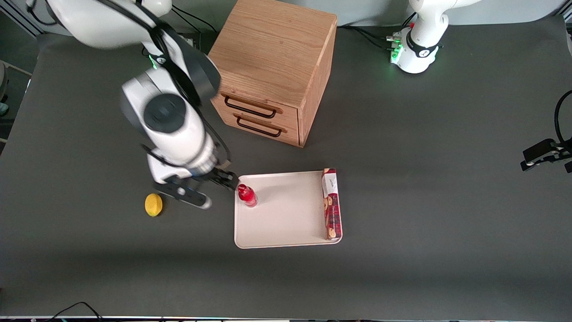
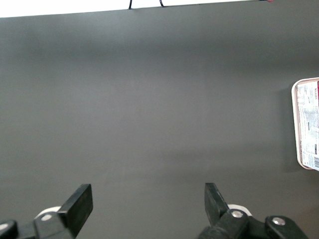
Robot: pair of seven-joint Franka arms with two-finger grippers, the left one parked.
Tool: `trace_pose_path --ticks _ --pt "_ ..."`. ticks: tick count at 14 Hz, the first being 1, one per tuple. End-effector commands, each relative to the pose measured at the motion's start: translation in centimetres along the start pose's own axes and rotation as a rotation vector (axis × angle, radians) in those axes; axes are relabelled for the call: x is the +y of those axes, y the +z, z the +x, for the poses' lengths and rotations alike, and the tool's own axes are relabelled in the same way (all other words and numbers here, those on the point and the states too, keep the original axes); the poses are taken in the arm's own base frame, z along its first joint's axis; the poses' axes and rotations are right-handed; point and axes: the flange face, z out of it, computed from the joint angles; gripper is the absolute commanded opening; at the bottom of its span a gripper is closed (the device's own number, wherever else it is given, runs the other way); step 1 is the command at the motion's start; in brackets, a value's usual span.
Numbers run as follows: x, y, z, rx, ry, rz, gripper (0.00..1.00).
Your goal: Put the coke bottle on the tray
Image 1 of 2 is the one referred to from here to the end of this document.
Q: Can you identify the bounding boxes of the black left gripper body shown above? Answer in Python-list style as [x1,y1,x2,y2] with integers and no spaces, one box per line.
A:
[554,140,572,174]

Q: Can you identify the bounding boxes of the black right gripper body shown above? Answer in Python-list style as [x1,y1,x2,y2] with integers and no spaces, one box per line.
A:
[190,165,225,186]

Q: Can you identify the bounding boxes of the red coke bottle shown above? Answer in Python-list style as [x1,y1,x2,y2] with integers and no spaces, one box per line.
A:
[236,183,259,208]

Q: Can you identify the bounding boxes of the beige plastic tray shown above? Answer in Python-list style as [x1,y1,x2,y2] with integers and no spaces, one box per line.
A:
[234,170,343,249]

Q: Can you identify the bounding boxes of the yellow lemon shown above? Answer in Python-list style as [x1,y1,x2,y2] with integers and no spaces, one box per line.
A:
[144,193,164,218]

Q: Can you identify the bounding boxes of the wooden drawer front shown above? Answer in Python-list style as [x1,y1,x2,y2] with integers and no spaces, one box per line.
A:
[217,106,299,146]
[211,89,299,129]

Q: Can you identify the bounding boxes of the red cookie box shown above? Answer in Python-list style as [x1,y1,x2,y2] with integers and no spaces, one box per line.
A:
[320,168,343,241]

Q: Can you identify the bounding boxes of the wooden drawer cabinet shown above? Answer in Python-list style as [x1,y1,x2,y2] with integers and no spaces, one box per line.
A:
[206,0,338,148]

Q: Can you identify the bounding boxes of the black looped gripper cable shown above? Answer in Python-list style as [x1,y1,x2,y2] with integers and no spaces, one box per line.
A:
[554,89,572,144]

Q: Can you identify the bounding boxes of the black metal drawer handle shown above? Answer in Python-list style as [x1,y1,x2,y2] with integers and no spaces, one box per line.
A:
[236,117,283,138]
[224,96,277,119]

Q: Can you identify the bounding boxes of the aluminium frame rail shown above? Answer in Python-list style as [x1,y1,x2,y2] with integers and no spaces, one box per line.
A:
[553,1,572,22]
[0,4,42,37]

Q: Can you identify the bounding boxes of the black right arm base cables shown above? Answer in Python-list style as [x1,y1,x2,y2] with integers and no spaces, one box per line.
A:
[171,5,219,35]

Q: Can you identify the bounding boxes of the black arm base cables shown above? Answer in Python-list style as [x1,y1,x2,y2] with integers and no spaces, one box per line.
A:
[171,5,219,35]
[336,13,417,51]

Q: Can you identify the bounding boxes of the black cable at table edge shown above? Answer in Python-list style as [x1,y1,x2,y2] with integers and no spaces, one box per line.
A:
[44,301,104,322]

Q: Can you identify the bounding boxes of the black left arm base cables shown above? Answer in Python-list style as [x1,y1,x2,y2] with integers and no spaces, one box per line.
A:
[336,13,417,51]

